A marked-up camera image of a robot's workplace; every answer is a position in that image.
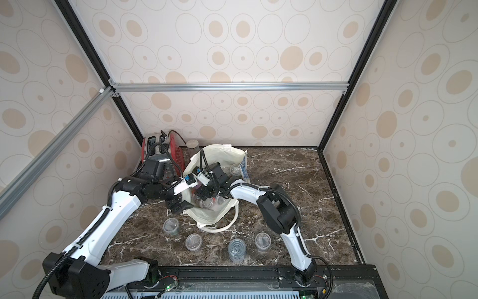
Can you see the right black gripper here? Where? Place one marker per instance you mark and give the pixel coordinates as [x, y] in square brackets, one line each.
[206, 190]

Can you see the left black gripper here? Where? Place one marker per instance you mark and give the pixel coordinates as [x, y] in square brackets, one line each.
[179, 207]

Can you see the clear seed jar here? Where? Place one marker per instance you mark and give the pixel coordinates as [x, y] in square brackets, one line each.
[171, 226]
[237, 251]
[263, 242]
[193, 242]

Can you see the cream canvas tote bag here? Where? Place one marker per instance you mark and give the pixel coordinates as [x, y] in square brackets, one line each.
[215, 215]

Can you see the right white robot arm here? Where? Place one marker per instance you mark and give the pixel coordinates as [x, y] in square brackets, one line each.
[281, 216]

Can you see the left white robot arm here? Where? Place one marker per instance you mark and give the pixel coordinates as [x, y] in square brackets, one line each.
[76, 273]

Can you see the seed jar in bag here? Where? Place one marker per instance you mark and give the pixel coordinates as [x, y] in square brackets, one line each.
[235, 170]

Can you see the glass spice shaker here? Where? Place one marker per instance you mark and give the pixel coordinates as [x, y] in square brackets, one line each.
[192, 147]

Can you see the red chrome toaster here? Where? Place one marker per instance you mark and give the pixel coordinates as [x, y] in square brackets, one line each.
[165, 147]

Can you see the left diagonal aluminium bar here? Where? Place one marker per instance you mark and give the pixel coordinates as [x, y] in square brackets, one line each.
[24, 180]

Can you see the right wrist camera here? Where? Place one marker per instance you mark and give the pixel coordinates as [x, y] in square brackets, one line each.
[215, 174]

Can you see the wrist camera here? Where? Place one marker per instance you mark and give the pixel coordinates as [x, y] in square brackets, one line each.
[189, 181]
[215, 174]

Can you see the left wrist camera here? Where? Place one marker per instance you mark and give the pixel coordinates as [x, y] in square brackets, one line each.
[189, 181]

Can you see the horizontal aluminium frame bar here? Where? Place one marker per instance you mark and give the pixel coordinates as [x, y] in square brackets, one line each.
[229, 87]

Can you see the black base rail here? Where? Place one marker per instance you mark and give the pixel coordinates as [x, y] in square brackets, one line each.
[256, 282]

